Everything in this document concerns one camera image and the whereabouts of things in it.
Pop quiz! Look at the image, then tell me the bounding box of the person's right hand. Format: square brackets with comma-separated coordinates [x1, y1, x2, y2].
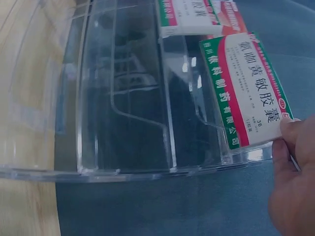
[267, 114, 315, 236]

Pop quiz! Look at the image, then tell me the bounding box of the green white medicine box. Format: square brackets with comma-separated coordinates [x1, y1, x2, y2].
[156, 0, 223, 39]
[199, 31, 295, 150]

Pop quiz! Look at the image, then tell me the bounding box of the clear acrylic divided organizer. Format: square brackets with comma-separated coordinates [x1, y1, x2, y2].
[0, 0, 275, 183]

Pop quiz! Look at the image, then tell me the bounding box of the orange red medicine box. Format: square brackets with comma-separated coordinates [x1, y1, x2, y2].
[211, 0, 248, 39]

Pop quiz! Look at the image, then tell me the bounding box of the dark blue cloth mat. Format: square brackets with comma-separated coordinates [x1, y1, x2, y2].
[54, 0, 315, 236]

